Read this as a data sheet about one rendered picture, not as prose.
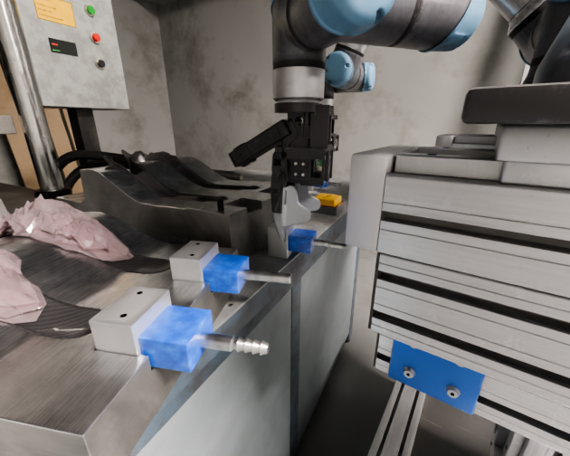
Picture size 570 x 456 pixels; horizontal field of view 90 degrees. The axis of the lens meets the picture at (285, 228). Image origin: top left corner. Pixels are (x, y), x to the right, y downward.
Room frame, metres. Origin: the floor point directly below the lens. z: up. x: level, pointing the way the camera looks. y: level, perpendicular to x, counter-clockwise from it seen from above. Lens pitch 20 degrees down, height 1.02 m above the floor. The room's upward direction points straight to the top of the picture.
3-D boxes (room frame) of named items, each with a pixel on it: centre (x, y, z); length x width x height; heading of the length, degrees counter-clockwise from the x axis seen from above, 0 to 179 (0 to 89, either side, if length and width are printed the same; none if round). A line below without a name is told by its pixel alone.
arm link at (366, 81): (0.93, -0.20, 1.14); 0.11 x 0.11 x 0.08; 62
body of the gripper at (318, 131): (0.46, -0.03, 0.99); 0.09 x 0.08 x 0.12; 71
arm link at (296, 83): (0.47, -0.02, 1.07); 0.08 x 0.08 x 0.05
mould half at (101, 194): (0.64, 0.25, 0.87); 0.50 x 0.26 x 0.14; 62
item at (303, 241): (0.46, -0.04, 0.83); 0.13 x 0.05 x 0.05; 71
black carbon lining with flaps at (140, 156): (0.62, 0.24, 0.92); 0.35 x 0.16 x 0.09; 62
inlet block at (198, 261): (0.29, 0.06, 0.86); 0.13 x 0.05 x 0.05; 80
